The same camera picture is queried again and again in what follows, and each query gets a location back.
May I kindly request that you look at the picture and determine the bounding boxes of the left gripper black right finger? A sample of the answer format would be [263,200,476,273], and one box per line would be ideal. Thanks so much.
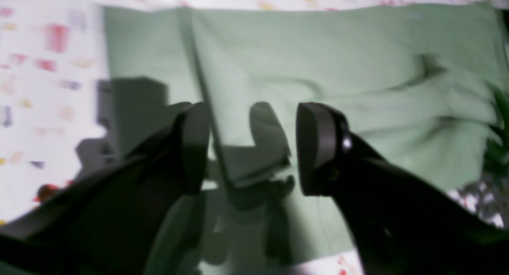
[296,102,508,275]

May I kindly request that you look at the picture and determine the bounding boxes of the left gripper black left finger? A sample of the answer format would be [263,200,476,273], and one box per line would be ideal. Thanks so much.
[1,102,211,275]

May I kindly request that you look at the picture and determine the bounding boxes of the light green T-shirt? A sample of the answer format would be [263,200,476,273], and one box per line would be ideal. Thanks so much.
[104,4,508,275]

